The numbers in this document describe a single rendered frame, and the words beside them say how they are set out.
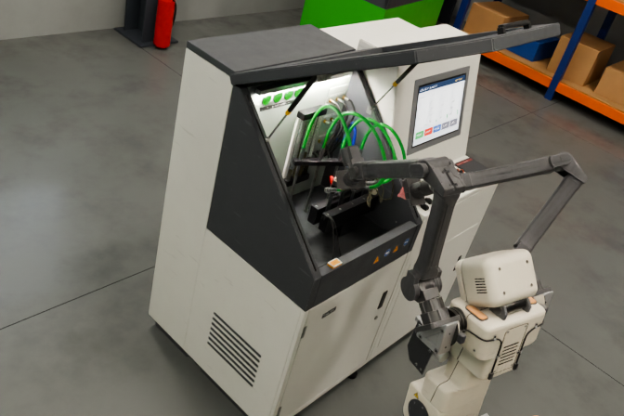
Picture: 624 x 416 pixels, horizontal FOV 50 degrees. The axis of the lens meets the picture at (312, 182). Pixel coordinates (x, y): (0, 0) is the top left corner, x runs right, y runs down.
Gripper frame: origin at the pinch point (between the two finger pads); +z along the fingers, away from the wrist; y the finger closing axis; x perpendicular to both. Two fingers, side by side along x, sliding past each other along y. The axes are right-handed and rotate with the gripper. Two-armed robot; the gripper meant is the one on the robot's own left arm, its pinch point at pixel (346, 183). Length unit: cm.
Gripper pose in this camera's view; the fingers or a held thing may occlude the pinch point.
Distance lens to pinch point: 248.6
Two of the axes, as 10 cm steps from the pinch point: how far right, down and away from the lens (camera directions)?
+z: -1.1, 1.6, 9.8
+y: -9.9, 0.6, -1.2
